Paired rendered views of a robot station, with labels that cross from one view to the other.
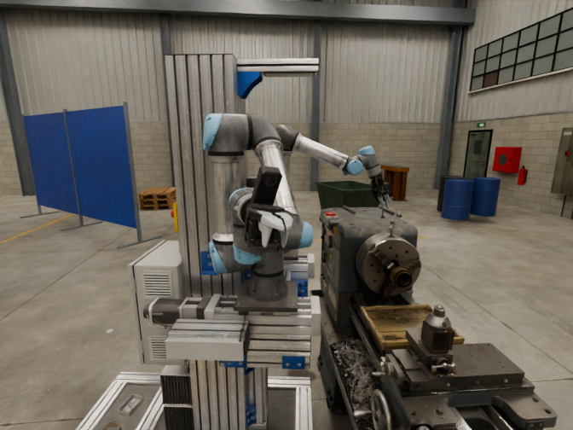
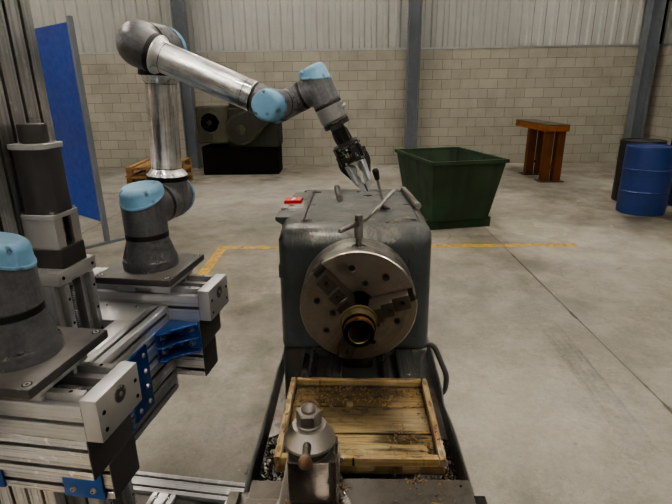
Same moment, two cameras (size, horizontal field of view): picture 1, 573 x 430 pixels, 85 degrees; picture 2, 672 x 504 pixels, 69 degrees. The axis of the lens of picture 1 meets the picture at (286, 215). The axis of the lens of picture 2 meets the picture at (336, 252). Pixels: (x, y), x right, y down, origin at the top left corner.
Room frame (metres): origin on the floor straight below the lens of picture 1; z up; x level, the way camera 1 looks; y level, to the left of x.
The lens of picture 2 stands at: (0.35, -0.63, 1.63)
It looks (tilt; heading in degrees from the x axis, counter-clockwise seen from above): 19 degrees down; 7
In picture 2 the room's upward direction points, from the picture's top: 1 degrees counter-clockwise
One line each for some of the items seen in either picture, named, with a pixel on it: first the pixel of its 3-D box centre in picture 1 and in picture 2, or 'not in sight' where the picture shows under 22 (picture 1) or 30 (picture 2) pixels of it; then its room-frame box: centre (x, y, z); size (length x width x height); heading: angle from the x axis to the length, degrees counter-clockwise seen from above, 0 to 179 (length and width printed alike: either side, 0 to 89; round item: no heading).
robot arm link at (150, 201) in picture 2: not in sight; (145, 207); (1.60, 0.05, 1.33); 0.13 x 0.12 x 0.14; 176
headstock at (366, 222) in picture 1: (361, 244); (352, 258); (1.99, -0.50, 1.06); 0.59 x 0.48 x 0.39; 5
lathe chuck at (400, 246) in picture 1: (389, 264); (358, 300); (1.58, -0.55, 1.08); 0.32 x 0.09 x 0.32; 95
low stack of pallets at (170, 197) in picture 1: (160, 197); (161, 174); (8.69, 3.52, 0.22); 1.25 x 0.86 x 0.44; 9
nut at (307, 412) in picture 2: (439, 309); (308, 414); (0.97, -0.52, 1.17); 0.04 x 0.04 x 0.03
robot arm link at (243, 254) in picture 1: (253, 241); not in sight; (0.81, 0.09, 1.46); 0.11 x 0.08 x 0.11; 110
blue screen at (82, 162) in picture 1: (73, 170); (17, 130); (6.40, 4.29, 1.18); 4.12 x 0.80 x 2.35; 57
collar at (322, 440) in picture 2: (438, 318); (309, 431); (0.97, -0.52, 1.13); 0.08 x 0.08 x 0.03
